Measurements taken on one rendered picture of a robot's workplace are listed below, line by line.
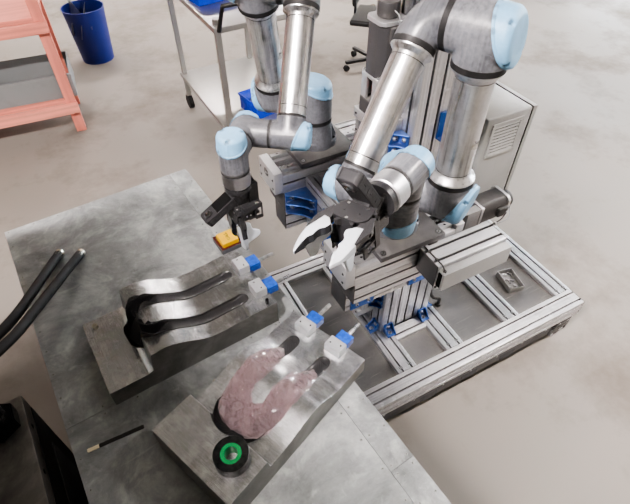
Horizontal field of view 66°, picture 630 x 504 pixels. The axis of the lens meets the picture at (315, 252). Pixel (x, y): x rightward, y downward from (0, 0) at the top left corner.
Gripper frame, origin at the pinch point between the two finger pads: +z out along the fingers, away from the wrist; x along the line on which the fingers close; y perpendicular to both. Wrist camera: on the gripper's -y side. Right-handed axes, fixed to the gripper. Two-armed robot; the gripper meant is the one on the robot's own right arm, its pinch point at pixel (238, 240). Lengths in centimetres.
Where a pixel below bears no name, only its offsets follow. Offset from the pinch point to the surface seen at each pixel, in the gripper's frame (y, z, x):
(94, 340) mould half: -46.6, 14.8, 1.0
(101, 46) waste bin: 43, 85, 376
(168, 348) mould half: -30.7, 8.4, -17.7
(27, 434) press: -70, 22, -12
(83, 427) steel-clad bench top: -57, 21, -19
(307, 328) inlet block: 4.6, 12.7, -29.8
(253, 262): 3.3, 10.5, -1.1
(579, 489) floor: 85, 101, -100
